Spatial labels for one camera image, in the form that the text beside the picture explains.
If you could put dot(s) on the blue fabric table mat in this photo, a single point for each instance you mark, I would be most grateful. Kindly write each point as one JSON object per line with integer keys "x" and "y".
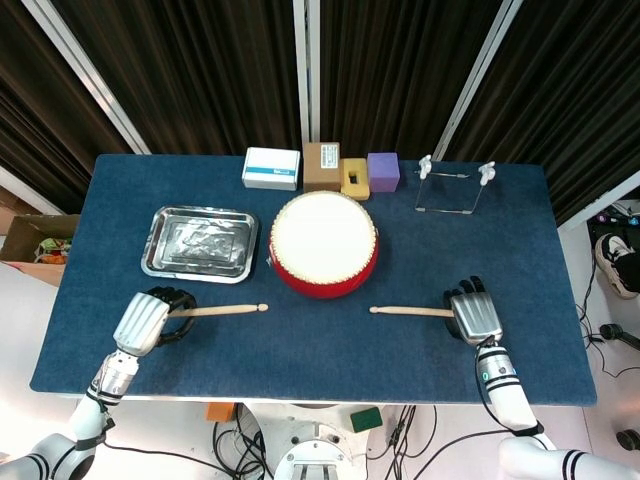
{"x": 320, "y": 350}

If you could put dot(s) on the purple foam cube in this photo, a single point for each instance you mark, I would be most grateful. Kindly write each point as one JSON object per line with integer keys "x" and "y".
{"x": 382, "y": 172}

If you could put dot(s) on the white box blue stripe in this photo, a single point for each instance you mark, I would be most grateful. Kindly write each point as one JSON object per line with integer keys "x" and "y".
{"x": 270, "y": 167}

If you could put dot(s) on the wooden drumstick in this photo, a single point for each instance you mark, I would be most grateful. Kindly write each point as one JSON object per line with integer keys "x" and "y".
{"x": 410, "y": 311}
{"x": 225, "y": 310}

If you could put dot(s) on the black white sneaker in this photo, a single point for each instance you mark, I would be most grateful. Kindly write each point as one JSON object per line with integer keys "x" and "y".
{"x": 617, "y": 260}

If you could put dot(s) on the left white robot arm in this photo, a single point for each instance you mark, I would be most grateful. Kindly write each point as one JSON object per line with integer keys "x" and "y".
{"x": 112, "y": 375}

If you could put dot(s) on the white plastic clip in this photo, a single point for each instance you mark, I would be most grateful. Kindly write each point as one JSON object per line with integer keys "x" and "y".
{"x": 425, "y": 166}
{"x": 485, "y": 172}

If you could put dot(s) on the white frame post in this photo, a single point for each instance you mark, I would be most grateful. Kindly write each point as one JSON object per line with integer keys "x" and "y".
{"x": 306, "y": 75}
{"x": 87, "y": 75}
{"x": 475, "y": 75}

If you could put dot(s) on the green block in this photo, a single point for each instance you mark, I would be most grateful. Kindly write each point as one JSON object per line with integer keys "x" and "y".
{"x": 366, "y": 420}

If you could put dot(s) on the white robot torso base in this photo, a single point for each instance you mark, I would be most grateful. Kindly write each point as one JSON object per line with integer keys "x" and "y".
{"x": 310, "y": 445}

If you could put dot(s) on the dark brown pleated curtain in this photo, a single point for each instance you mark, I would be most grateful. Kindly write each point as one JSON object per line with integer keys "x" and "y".
{"x": 200, "y": 75}

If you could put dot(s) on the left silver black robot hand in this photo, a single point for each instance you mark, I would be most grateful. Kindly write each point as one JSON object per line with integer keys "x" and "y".
{"x": 142, "y": 320}

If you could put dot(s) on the brown cardboard box white label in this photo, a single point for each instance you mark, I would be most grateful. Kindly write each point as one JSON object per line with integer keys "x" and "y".
{"x": 317, "y": 170}

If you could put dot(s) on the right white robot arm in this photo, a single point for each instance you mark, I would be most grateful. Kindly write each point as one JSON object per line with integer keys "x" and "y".
{"x": 500, "y": 380}

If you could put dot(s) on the red drum white skin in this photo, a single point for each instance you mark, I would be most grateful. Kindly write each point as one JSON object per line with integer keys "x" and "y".
{"x": 325, "y": 235}

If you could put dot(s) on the open cardboard box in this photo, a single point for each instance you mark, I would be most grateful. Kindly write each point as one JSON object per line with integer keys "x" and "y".
{"x": 25, "y": 230}

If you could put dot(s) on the shiny metal tray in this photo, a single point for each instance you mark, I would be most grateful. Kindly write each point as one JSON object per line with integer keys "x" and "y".
{"x": 200, "y": 245}

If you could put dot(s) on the yellow sponge block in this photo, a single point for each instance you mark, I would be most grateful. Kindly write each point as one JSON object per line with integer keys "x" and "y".
{"x": 356, "y": 187}

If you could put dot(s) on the orange box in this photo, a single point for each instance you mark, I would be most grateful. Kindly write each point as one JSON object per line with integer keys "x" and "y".
{"x": 220, "y": 412}

